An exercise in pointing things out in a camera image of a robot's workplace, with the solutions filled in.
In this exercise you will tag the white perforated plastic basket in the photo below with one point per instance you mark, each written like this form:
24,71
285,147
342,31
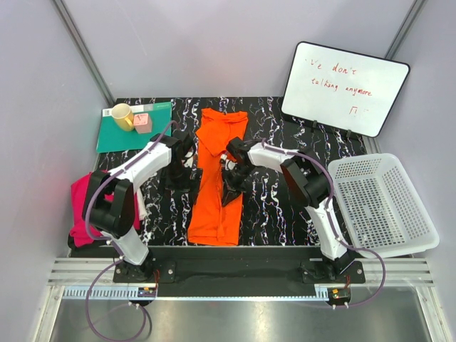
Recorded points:
383,212

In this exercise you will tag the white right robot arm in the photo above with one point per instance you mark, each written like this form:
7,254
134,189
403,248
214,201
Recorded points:
307,180

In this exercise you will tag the folded magenta t shirt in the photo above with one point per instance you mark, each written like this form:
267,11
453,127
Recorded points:
78,196

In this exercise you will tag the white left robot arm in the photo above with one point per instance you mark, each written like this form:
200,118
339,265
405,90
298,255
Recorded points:
109,203

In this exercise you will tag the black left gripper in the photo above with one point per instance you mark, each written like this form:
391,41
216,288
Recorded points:
185,185

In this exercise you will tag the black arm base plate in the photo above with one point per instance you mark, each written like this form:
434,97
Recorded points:
229,272

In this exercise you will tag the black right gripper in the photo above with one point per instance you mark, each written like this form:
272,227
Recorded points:
233,189

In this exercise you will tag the pink cube box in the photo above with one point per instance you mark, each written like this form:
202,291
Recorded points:
142,123

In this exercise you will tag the white whiteboard with red writing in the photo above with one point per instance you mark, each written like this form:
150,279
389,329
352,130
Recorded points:
343,89

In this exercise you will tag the yellow mug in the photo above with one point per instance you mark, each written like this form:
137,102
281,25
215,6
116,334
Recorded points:
123,116

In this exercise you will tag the folded black t shirt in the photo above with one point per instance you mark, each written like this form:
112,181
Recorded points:
83,244

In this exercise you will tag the orange t shirt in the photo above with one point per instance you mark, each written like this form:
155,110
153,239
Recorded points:
211,223

